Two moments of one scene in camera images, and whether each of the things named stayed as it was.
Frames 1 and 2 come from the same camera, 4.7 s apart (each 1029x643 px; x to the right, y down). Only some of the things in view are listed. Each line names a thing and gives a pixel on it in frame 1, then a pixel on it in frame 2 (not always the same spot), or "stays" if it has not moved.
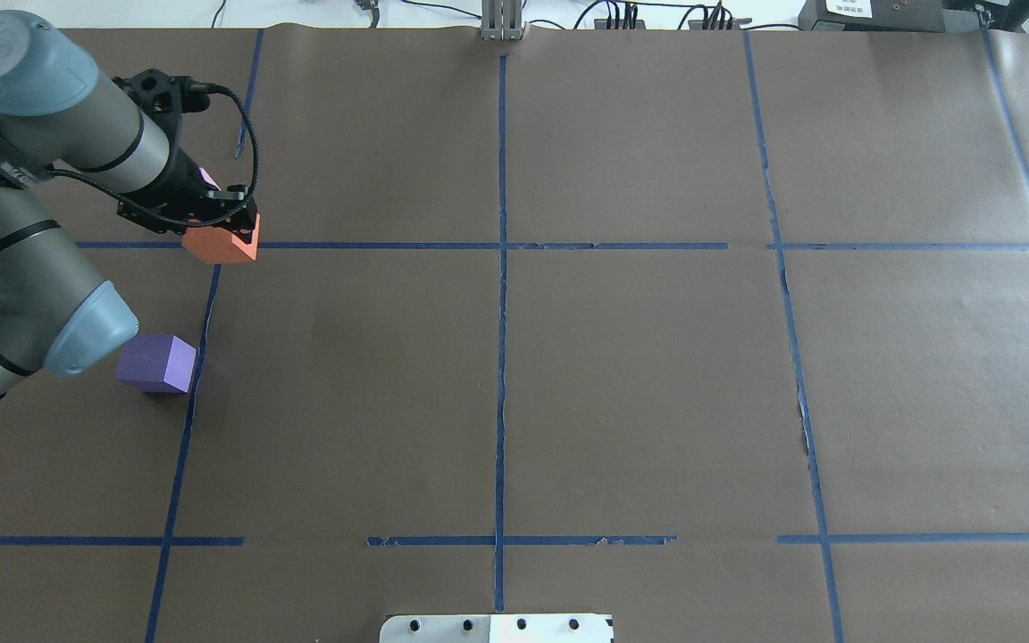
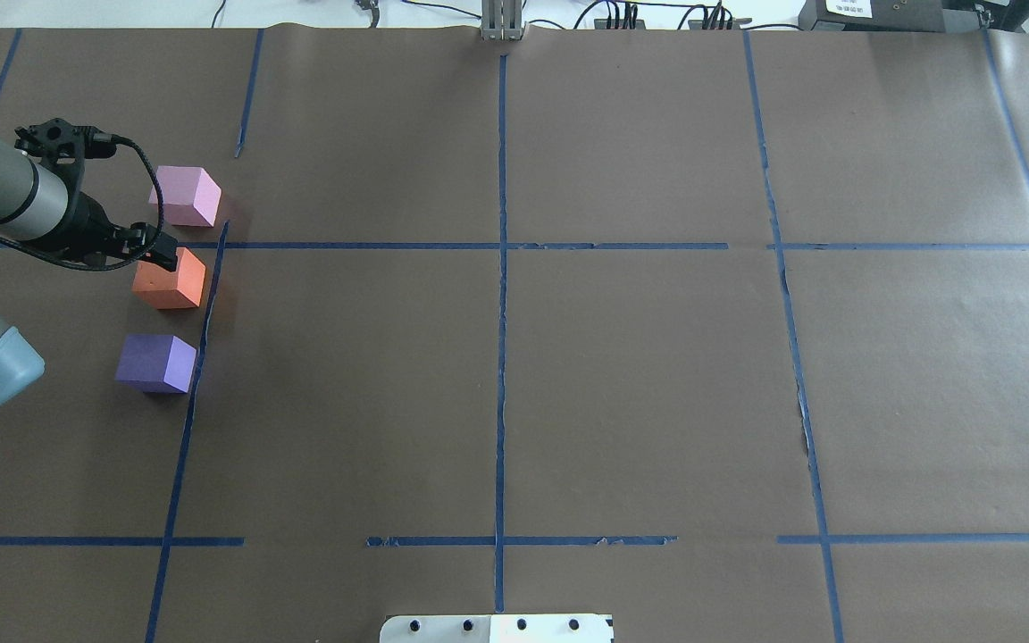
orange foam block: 216,244 -> 166,289
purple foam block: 156,363 stays
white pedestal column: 496,629 stays
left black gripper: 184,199 -> 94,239
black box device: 872,16 stays
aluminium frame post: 502,20 stays
